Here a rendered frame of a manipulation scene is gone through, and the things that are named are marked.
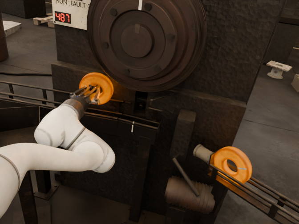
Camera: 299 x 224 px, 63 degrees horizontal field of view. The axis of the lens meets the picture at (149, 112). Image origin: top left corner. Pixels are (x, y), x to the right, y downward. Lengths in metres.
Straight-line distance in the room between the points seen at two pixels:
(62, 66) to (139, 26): 0.55
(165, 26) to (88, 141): 0.46
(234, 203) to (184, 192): 0.83
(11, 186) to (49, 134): 0.42
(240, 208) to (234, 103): 0.95
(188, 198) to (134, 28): 0.74
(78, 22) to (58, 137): 0.59
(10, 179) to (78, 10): 0.91
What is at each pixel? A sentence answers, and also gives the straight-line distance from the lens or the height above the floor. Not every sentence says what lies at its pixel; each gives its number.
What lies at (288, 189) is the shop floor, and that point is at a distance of 2.27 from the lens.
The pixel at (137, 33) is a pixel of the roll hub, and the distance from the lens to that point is 0.88.
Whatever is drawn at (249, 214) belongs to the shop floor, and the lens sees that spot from 1.92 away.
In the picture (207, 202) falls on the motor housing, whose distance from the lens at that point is 1.15.
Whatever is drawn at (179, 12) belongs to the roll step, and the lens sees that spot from 0.90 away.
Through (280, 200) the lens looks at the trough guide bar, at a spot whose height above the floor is 0.68.
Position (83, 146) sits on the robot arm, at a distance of 0.84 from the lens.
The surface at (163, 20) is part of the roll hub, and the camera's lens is 0.86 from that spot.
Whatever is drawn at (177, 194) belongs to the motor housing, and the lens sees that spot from 1.14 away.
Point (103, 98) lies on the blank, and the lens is 1.16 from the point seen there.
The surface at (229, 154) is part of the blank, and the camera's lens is 1.02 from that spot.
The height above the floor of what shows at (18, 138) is 0.60.
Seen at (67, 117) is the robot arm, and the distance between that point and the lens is 0.89.
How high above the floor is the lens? 1.35
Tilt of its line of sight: 31 degrees down
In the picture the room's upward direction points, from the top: 8 degrees clockwise
